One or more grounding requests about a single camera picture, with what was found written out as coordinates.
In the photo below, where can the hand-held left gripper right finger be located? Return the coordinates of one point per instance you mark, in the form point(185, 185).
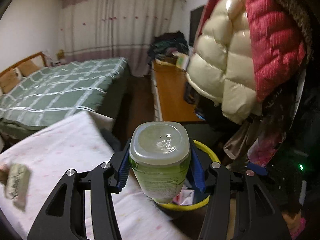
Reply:
point(197, 170)

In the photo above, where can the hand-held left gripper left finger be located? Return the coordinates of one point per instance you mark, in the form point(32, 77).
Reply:
point(123, 170)

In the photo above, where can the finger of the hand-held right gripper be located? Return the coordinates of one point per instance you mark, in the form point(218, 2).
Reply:
point(257, 169)

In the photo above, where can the pale green square bottle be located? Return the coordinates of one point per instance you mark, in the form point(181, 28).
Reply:
point(160, 170)

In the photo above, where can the yellow-rimmed black trash bin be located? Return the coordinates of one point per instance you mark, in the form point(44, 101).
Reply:
point(190, 207)

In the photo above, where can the pink printed cloth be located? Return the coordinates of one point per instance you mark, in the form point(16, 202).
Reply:
point(265, 147)

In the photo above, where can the grey brown bag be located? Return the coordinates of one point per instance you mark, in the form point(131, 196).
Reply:
point(240, 142)

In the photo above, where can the white dotted tablecloth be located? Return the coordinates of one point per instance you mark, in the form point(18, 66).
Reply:
point(62, 150)

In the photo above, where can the wooden desk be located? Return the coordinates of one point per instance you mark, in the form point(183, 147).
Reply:
point(172, 92)

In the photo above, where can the bed with green plaid duvet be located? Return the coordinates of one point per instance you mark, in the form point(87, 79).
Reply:
point(62, 87)

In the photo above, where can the cream puffer jacket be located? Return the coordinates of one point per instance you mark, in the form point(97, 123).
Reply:
point(225, 67)

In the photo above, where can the crumpled beige packet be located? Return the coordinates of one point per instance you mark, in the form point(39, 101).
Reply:
point(16, 185)

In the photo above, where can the green and white box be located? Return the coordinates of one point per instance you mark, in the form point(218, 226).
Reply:
point(182, 61)

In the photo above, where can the red quilted puffer jacket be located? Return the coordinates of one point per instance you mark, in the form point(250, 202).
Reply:
point(272, 42)

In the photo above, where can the heap of mixed clothes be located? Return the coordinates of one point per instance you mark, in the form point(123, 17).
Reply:
point(167, 42)

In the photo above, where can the yellow tissue box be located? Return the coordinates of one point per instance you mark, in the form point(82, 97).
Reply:
point(60, 54)

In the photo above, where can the wooden bed headboard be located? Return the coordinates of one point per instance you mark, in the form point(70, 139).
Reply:
point(37, 61)

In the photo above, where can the brown pillow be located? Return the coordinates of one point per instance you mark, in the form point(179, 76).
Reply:
point(28, 68)
point(8, 81)

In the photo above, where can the beige and mauve curtain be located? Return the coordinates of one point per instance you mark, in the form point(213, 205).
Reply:
point(112, 30)

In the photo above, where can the black television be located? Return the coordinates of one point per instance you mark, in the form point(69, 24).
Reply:
point(196, 25)

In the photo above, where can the red hanging garment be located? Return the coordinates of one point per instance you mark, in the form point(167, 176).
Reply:
point(211, 5)

